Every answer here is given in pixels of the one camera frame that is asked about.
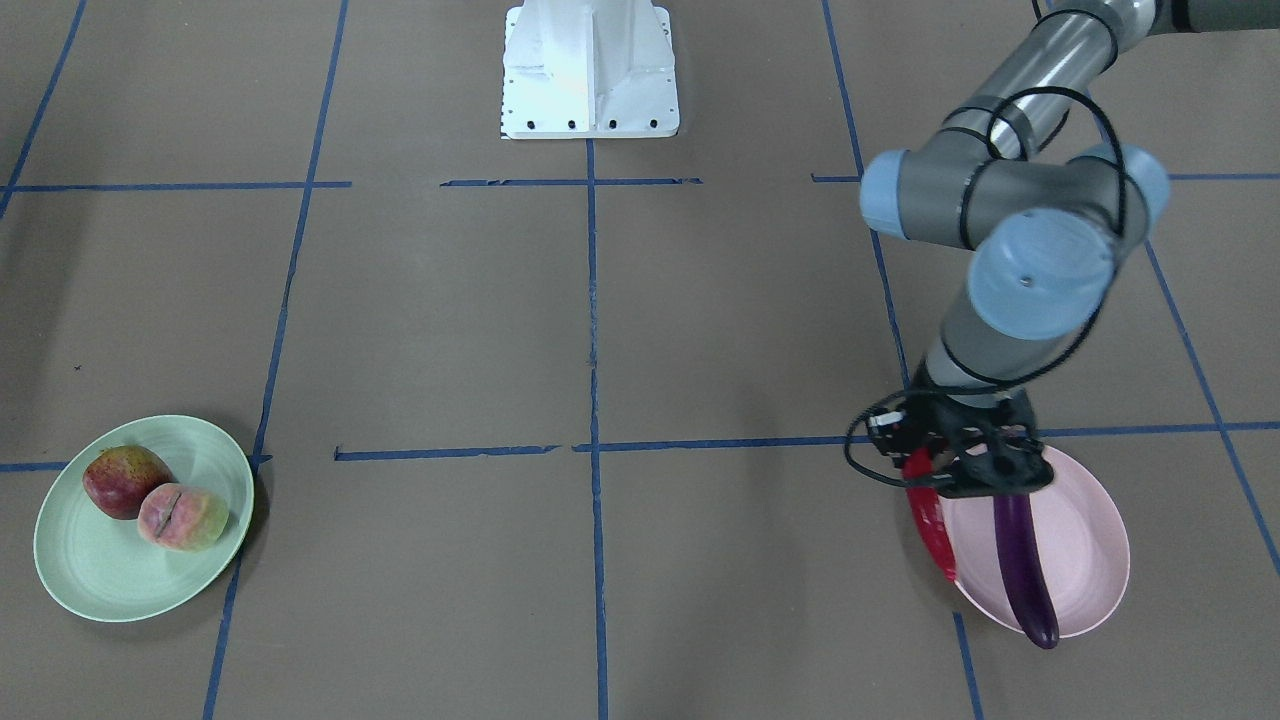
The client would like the light green plate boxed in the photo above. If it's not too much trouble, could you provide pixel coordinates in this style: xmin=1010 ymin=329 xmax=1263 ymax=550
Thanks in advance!
xmin=32 ymin=415 xmax=255 ymax=623

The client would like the pink green peach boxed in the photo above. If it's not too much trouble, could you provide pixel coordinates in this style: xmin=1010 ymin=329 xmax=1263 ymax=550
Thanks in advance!
xmin=136 ymin=483 xmax=230 ymax=553

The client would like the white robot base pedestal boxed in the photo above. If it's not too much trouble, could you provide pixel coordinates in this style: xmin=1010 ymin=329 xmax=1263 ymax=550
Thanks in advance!
xmin=500 ymin=1 xmax=681 ymax=140

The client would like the red chili pepper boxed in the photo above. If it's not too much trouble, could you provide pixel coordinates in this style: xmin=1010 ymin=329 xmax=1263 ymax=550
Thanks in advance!
xmin=902 ymin=446 xmax=957 ymax=584

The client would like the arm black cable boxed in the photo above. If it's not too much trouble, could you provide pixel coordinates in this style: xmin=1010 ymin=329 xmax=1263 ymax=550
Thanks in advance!
xmin=844 ymin=86 xmax=1129 ymax=491

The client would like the purple eggplant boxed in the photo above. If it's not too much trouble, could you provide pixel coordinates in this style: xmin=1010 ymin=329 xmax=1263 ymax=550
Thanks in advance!
xmin=992 ymin=495 xmax=1060 ymax=650

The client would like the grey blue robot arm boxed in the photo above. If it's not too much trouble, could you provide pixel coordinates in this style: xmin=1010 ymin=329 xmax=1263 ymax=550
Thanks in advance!
xmin=845 ymin=1 xmax=1277 ymax=498

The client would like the pink plate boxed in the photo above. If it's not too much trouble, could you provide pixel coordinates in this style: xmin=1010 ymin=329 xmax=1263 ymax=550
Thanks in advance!
xmin=940 ymin=446 xmax=1132 ymax=638

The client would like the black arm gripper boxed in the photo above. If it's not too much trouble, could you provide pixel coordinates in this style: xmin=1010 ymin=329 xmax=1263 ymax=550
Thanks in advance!
xmin=867 ymin=388 xmax=1055 ymax=498

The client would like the red pomegranate fruit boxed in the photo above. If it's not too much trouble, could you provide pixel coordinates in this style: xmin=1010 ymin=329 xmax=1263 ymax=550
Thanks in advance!
xmin=81 ymin=445 xmax=177 ymax=520

